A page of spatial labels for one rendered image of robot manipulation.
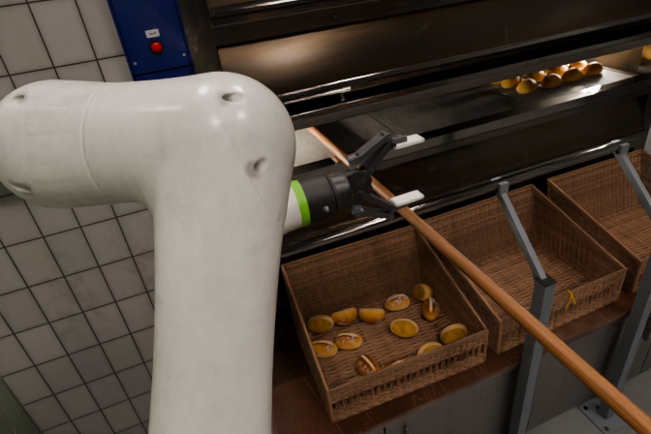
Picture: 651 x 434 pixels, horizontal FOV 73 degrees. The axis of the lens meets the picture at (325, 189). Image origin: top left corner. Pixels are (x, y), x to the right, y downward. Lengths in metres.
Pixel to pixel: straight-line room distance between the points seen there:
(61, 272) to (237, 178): 1.27
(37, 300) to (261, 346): 1.32
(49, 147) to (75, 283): 1.19
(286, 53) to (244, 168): 1.04
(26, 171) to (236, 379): 0.24
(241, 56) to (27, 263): 0.87
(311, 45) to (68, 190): 1.05
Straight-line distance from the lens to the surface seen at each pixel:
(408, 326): 1.65
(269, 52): 1.36
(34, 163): 0.44
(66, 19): 1.30
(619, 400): 0.87
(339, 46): 1.42
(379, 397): 1.51
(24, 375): 1.85
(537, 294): 1.44
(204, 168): 0.34
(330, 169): 1.52
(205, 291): 0.34
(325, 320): 1.68
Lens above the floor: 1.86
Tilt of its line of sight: 30 degrees down
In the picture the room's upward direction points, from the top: 7 degrees counter-clockwise
